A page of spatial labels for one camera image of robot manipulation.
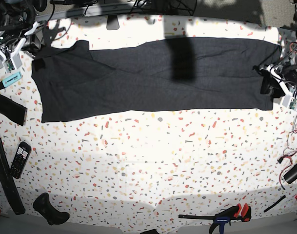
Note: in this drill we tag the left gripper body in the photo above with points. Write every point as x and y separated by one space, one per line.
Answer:
286 77

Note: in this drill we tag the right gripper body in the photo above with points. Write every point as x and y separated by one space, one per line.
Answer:
10 59

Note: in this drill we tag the dark grey T-shirt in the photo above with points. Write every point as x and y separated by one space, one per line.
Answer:
165 75

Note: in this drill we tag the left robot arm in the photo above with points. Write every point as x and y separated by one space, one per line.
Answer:
288 52

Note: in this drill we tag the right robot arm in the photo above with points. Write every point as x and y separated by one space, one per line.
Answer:
18 30

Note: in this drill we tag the turquoise highlighter pen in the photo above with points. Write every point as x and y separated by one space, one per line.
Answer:
10 80

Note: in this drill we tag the black folded cloth strip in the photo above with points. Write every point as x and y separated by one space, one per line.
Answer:
12 110

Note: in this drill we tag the black cylinder right edge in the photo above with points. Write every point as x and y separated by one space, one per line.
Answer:
291 175

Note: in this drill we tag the grey monitor stand base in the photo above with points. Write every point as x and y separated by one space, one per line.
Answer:
112 23

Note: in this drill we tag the black TV remote control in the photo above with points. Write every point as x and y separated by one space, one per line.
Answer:
20 159

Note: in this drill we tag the long black tube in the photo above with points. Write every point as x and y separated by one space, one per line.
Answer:
8 184

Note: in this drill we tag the small black rod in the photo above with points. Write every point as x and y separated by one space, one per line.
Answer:
276 203

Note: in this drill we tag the black blue bar clamp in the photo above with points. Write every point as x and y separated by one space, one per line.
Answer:
237 213

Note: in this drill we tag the black game controller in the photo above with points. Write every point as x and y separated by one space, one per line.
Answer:
43 206

